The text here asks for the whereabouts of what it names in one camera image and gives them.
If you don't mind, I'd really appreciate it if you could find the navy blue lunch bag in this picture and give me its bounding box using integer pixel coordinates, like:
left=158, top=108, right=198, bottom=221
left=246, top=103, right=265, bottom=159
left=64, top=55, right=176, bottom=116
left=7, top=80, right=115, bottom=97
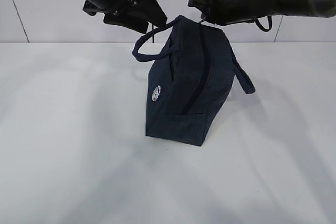
left=132, top=16, right=255, bottom=146

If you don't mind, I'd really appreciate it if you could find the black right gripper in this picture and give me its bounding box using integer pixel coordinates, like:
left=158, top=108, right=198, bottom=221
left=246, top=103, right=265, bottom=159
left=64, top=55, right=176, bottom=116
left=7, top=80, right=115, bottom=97
left=188, top=0, right=276, bottom=26

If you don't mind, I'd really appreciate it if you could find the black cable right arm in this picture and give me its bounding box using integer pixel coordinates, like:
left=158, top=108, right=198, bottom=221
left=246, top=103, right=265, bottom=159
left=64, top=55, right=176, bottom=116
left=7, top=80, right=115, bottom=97
left=253, top=15, right=273, bottom=32

